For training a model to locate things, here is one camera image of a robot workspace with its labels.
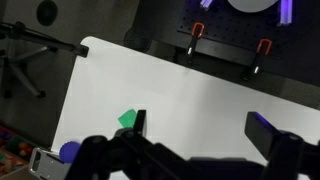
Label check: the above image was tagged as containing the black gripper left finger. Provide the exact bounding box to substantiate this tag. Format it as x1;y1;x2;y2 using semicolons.
115;110;147;138

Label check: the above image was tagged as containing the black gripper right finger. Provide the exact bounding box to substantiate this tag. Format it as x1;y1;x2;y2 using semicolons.
244;112;302;160

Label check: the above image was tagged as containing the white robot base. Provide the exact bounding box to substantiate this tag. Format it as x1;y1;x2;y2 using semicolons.
227;0;278;13

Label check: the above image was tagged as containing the green cube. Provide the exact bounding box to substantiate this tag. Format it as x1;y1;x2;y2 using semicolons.
118;109;137;128

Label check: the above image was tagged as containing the dark blue ball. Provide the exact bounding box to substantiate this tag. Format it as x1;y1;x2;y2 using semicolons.
59;141;80;163

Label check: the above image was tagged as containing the black perforated base board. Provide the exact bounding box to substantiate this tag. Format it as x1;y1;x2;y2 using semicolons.
133;0;320;88

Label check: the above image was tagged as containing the black tripod stand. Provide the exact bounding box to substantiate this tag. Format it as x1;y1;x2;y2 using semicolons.
0;22;89;98

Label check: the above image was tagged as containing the right orange-handled clamp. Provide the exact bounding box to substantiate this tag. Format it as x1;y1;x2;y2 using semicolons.
243;38;272;81

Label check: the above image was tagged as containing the orange-handled clamp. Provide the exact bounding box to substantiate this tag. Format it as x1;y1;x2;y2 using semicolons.
186;22;205;64
243;38;272;81

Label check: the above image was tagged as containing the left orange-handled clamp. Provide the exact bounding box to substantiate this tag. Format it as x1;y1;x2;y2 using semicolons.
186;22;205;64

